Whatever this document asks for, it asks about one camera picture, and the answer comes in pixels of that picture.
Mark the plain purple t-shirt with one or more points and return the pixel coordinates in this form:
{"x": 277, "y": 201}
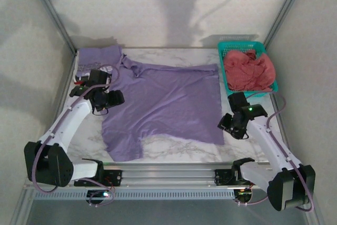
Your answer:
{"x": 168, "y": 103}

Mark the teal plastic basket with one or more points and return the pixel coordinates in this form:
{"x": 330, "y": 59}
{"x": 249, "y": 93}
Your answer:
{"x": 222, "y": 59}

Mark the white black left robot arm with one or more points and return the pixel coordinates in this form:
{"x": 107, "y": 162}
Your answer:
{"x": 76, "y": 114}

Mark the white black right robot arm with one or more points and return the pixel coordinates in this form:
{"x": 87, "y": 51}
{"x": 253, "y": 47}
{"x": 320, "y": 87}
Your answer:
{"x": 263, "y": 135}

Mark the folded purple printed t-shirt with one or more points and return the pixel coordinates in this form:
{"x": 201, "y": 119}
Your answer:
{"x": 97, "y": 55}

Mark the pink t-shirt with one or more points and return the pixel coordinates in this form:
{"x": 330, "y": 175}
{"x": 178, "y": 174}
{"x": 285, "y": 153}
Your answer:
{"x": 247, "y": 72}

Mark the black controller board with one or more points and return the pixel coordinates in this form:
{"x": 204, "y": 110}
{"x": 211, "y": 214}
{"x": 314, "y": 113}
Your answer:
{"x": 243, "y": 196}
{"x": 98, "y": 196}

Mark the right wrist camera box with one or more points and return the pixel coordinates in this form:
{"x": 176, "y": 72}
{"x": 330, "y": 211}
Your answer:
{"x": 237, "y": 99}

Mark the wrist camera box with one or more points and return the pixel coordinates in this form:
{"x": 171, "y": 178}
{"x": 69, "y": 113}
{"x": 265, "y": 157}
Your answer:
{"x": 99, "y": 76}
{"x": 237, "y": 99}

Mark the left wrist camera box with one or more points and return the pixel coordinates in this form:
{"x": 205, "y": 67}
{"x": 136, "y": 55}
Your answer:
{"x": 99, "y": 76}

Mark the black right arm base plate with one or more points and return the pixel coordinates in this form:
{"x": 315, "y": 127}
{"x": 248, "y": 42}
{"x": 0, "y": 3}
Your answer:
{"x": 223, "y": 176}

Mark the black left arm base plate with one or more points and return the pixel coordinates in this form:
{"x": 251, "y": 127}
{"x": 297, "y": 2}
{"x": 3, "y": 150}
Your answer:
{"x": 114, "y": 176}

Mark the aluminium mounting rail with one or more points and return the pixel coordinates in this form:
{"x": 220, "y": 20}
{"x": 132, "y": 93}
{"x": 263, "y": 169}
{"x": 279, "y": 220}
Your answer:
{"x": 168, "y": 176}

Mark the aluminium frame post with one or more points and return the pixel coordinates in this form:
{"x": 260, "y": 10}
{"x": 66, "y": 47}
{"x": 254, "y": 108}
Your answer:
{"x": 283, "y": 11}
{"x": 53, "y": 11}

